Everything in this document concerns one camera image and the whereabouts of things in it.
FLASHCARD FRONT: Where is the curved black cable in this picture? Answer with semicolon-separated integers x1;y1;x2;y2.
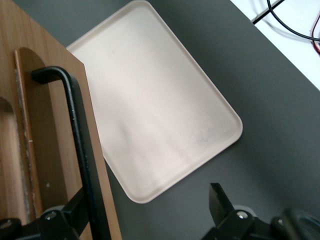
266;0;320;43

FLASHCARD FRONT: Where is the beige rectangular tray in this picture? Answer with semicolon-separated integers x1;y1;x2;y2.
65;0;244;205

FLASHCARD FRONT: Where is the red thin cable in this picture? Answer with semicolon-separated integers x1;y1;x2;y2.
309;18;320;55

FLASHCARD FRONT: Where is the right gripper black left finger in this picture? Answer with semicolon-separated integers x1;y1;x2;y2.
21;187;91;240

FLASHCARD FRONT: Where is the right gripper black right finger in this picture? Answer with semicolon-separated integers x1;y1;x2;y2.
203;182;261;240

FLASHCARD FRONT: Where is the black metal drawer handle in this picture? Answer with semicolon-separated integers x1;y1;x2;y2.
30;65;112;240

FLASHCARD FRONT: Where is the straight black cable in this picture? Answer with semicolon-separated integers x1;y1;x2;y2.
251;0;286;25

